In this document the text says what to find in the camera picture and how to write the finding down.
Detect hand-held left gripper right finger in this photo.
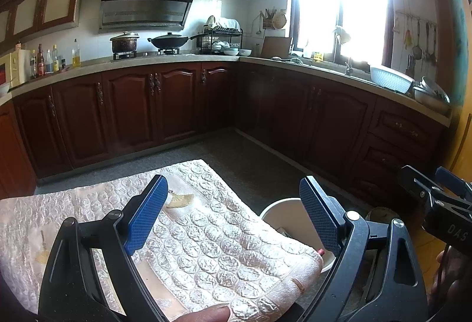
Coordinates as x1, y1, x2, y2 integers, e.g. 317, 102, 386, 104
299, 175, 430, 322

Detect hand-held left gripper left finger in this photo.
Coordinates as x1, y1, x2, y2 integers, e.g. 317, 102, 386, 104
37, 175, 169, 322

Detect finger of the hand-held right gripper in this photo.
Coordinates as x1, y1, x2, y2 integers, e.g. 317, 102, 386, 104
398, 165, 448, 210
434, 166, 472, 199

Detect large white bucket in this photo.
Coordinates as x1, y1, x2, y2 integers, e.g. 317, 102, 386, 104
260, 198, 338, 274

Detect person's right hand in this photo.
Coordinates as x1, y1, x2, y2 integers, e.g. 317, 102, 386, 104
435, 250, 455, 295

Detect person's left hand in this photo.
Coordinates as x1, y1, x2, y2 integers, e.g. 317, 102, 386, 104
176, 305, 232, 322

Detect small dirty bucket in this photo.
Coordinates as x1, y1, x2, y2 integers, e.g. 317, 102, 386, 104
365, 207, 399, 230

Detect quilted cream table cloth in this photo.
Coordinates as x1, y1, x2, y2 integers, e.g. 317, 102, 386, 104
0, 159, 325, 322

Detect metal bowls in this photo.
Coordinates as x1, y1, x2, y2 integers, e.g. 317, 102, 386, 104
413, 77, 451, 115

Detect lower wooden cabinets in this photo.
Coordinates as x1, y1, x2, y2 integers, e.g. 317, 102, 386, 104
0, 60, 452, 205

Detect white plastic colander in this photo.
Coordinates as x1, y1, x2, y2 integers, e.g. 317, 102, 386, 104
370, 66, 415, 94

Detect hanging kitchen utensils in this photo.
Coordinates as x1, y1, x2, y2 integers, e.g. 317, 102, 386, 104
394, 10, 440, 76

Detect gas stove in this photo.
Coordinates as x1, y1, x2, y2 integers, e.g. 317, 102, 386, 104
112, 48, 192, 62

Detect sink faucet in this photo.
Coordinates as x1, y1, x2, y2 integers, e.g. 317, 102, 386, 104
334, 26, 355, 74

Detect dark cooking pot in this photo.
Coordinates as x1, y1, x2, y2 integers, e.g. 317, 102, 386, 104
110, 32, 141, 54

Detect wooden cutting board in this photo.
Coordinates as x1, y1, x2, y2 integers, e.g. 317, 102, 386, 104
261, 36, 293, 58

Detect black wok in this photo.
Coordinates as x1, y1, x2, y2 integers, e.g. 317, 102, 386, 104
147, 32, 200, 50

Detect black dish rack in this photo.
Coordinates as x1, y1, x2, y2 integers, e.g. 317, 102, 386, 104
196, 15, 244, 53

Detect window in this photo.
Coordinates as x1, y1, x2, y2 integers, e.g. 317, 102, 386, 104
291, 0, 395, 66

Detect cream microwave oven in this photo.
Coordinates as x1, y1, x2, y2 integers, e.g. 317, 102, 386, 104
0, 49, 31, 85

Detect chopstick holder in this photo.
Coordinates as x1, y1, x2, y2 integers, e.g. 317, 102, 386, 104
260, 9, 275, 30

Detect teal wall picture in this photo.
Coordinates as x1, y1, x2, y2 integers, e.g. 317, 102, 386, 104
452, 0, 472, 105

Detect glass door wall cabinets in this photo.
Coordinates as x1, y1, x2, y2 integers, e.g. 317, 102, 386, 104
0, 0, 82, 44

